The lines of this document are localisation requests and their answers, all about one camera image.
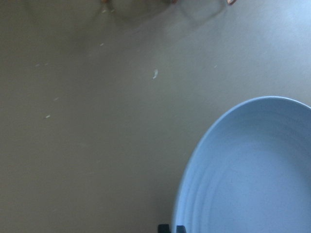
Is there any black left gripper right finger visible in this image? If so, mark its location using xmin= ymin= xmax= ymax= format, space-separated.
xmin=176 ymin=225 xmax=186 ymax=233

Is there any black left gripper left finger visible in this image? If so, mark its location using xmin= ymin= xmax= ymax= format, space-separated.
xmin=157 ymin=224 xmax=170 ymax=233

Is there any blue round plate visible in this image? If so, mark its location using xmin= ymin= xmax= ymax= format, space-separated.
xmin=171 ymin=97 xmax=311 ymax=233

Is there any copper wire bottle rack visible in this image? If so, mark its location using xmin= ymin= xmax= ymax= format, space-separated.
xmin=101 ymin=0 xmax=236 ymax=5

